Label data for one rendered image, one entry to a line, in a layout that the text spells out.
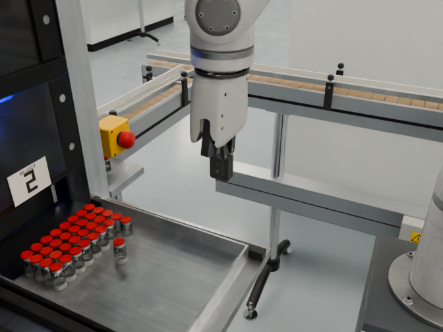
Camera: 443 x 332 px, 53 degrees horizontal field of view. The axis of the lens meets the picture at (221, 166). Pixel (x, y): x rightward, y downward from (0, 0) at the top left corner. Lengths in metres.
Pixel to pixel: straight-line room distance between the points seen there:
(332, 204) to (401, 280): 0.83
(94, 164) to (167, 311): 0.38
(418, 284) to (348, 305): 1.19
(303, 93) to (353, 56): 0.61
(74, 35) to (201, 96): 0.37
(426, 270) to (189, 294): 0.39
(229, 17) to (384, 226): 1.29
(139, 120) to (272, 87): 0.49
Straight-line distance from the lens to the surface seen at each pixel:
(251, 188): 1.75
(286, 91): 1.50
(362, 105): 1.45
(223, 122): 0.59
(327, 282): 2.10
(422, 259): 0.82
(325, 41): 2.07
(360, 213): 1.66
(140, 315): 0.75
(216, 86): 0.57
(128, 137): 1.00
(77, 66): 0.90
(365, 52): 2.04
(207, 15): 0.48
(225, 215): 2.43
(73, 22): 0.88
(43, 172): 0.88
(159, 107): 1.35
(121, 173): 1.11
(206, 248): 0.86
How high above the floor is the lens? 1.44
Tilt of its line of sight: 30 degrees down
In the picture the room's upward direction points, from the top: straight up
